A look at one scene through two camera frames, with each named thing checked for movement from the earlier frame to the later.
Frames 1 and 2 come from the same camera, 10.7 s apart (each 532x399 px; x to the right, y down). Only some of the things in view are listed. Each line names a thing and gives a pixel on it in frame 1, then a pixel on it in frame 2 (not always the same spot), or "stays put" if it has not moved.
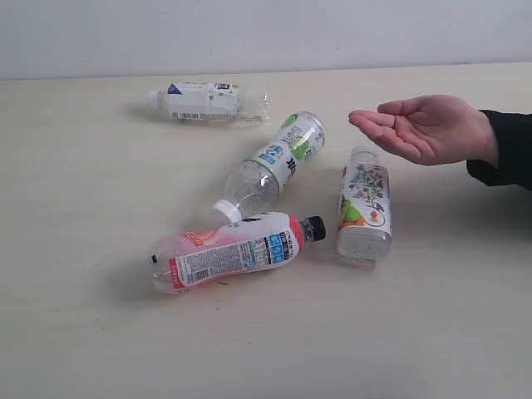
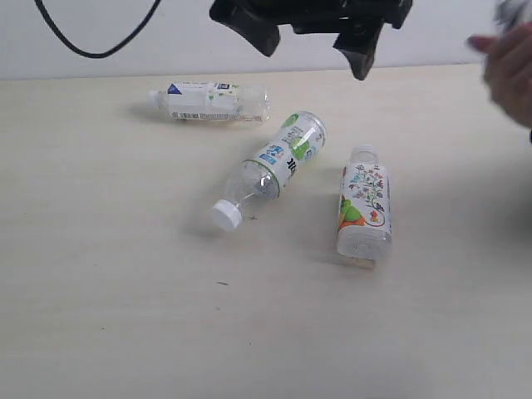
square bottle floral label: (364, 225) stays put
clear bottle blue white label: (214, 100) stays put
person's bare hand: (433, 130) -> (508, 71)
